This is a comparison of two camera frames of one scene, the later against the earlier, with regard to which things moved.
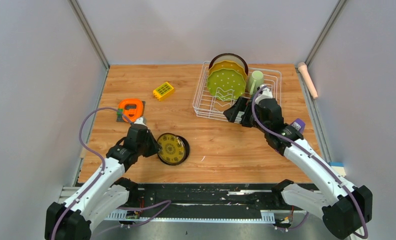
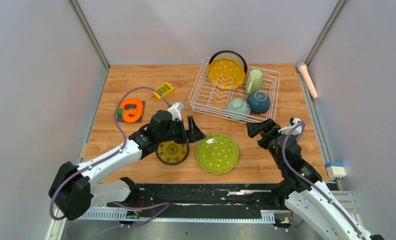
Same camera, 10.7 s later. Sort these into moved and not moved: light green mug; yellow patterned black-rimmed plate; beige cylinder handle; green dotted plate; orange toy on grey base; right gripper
Moved: green dotted plate; right gripper
Not moved: orange toy on grey base; beige cylinder handle; yellow patterned black-rimmed plate; light green mug
